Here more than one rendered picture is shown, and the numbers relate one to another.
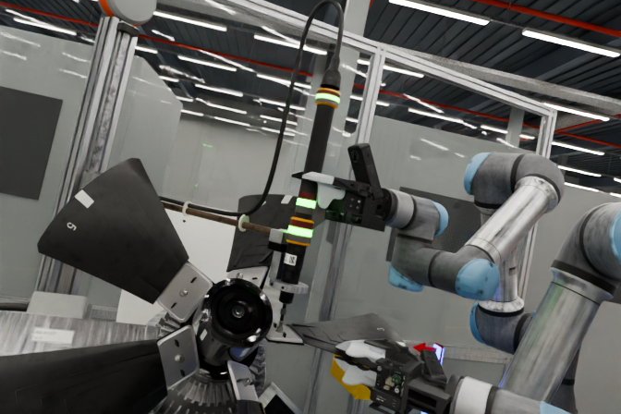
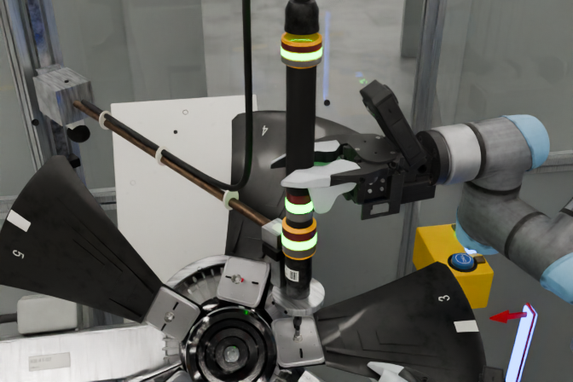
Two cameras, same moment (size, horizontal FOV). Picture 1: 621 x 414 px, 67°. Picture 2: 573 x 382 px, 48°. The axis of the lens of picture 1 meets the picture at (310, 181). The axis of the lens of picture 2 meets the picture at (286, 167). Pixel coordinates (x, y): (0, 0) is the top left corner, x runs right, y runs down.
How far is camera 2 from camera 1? 0.52 m
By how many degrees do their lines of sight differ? 37
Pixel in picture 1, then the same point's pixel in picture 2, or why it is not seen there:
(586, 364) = not seen: outside the picture
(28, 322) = (19, 351)
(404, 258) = (472, 217)
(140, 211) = (86, 231)
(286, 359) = not seen: hidden behind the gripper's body
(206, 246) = (211, 163)
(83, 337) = (81, 356)
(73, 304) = (62, 309)
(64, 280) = not seen: hidden behind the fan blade
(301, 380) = (393, 222)
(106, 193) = (40, 211)
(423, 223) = (501, 170)
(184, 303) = (174, 325)
